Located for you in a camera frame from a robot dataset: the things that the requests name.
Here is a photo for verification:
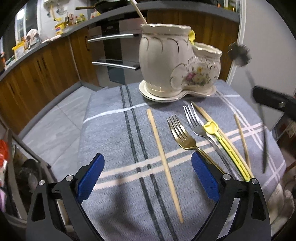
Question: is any built-in oven with handles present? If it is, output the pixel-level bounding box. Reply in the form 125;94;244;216
87;18;143;87

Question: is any white floral ceramic utensil holder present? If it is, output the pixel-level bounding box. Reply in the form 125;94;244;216
139;24;222;102

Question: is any gold fork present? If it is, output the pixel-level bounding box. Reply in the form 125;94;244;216
167;115;225;173

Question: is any silver fork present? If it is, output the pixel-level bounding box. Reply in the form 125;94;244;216
183;104;242;180

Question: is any wooden kitchen cabinet with counter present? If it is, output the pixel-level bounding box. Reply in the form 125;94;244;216
1;1;240;134

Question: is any wooden chopstick diagonal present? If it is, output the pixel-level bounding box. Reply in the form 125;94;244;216
234;114;251;169

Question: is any yellow green plastic spoon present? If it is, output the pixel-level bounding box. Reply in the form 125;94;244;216
188;30;196;45
203;120;252;182

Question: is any wooden chopstick pair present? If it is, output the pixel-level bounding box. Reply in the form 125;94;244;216
191;101;254;181

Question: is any blue plaid table cloth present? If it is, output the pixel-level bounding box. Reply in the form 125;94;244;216
79;81;286;240

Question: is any white refrigerator door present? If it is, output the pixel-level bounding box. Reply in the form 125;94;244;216
225;0;296;133

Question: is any black frying pan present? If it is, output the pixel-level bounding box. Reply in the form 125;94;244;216
75;0;130;14

